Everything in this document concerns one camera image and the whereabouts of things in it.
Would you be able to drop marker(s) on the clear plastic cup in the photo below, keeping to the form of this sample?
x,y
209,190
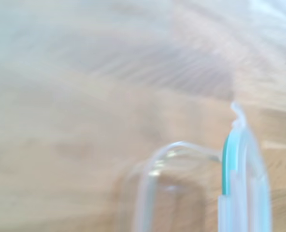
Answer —
x,y
172,188

